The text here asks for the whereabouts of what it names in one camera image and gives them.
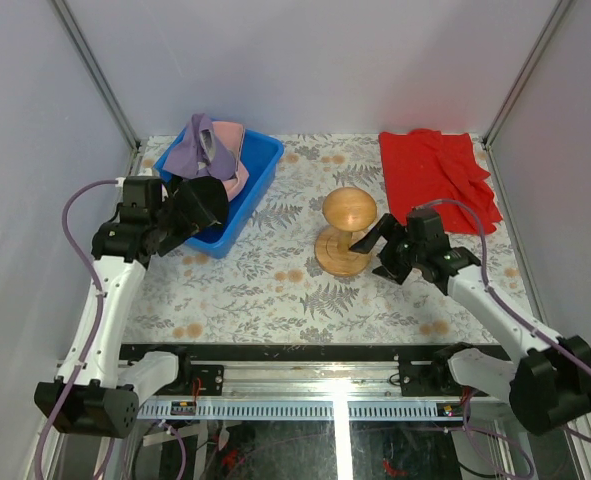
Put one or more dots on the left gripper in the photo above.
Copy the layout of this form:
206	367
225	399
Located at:
195	217

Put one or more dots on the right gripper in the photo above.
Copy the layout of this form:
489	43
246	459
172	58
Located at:
392	232

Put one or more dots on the black baseball cap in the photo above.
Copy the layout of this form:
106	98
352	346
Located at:
207	200

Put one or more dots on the wooden hat stand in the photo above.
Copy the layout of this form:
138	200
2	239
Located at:
349	212

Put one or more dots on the red cloth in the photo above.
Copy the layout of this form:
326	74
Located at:
426	165

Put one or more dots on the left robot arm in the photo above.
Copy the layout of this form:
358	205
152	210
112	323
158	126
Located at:
90	393

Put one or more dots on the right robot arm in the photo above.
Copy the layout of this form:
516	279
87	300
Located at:
546	378

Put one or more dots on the purple cap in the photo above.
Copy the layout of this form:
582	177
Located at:
192	156

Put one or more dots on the pink cap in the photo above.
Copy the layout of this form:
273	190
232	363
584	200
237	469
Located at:
227	164

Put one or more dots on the blue plastic bin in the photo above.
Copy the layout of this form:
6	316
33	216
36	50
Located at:
260	155

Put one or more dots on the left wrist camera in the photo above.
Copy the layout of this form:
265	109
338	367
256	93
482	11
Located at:
146	174

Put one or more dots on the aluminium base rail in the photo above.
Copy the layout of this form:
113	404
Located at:
281	380

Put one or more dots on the left frame post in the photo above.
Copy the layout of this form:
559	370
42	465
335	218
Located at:
75	34

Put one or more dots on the frame post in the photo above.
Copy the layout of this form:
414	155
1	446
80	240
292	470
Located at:
552	25
75	34

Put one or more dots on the slotted cable duct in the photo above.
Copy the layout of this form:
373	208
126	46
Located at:
402	410

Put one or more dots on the right frame post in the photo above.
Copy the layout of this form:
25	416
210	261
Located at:
552	25

